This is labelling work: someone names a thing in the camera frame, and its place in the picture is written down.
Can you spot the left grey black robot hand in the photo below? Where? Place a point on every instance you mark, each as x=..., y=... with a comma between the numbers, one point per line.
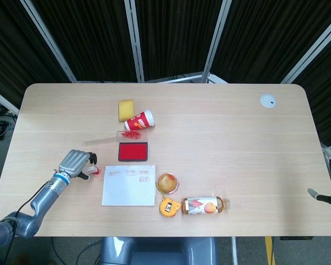
x=74, y=163

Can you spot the clear stamp with red base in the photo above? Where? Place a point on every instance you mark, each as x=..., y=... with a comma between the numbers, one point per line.
x=91, y=169

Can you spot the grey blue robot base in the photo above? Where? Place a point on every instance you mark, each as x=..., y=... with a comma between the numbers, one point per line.
x=160, y=251

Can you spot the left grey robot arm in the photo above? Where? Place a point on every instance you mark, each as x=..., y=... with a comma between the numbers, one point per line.
x=41, y=201

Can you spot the lined white notepad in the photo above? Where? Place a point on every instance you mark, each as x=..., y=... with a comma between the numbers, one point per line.
x=127, y=190

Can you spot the red ink pad black tray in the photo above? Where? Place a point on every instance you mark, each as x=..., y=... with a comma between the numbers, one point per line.
x=133, y=150

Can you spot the clear ink pad lid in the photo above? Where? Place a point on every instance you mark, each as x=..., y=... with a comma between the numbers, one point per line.
x=132, y=135

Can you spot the yellow sponge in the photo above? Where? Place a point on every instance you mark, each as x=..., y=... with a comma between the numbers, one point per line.
x=126, y=110

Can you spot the red paper cup white lid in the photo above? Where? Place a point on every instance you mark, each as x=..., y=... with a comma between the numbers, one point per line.
x=139, y=121

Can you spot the orange fruit jelly cup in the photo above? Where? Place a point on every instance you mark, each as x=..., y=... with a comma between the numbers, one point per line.
x=167, y=182

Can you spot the yellow tape measure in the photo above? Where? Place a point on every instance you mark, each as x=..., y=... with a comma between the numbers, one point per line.
x=169, y=208

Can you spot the white table leg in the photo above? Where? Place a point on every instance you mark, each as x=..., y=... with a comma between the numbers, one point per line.
x=234, y=251

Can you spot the juice bottle peach label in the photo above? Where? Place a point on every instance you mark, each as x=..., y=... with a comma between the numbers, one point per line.
x=204, y=205

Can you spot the grey metal partition foot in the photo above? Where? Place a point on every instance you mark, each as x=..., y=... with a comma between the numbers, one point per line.
x=182, y=78

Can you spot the yellow table frame post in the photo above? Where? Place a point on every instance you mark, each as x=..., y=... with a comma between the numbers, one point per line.
x=269, y=251

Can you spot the grey metal partition post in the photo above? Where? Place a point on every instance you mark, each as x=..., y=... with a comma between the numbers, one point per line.
x=2, y=100
x=134, y=41
x=311, y=53
x=49, y=41
x=216, y=41

